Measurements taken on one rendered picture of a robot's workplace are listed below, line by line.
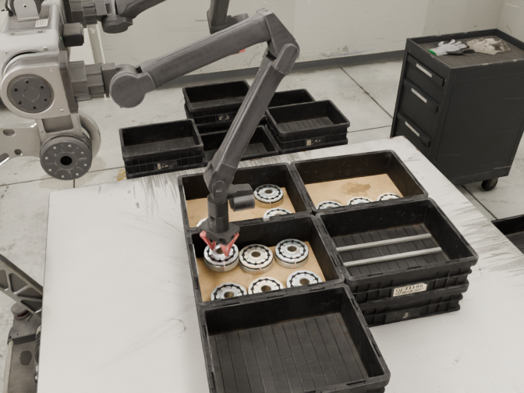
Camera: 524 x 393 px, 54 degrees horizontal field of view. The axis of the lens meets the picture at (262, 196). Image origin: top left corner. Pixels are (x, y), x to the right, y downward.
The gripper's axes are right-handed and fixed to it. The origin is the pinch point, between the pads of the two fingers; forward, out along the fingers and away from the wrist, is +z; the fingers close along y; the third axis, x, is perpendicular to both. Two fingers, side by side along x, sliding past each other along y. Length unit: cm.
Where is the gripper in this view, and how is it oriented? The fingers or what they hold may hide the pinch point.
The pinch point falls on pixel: (220, 250)
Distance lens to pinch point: 152.3
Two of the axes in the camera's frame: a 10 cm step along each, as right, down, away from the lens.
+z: -0.1, 8.0, 6.0
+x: -5.4, 5.0, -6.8
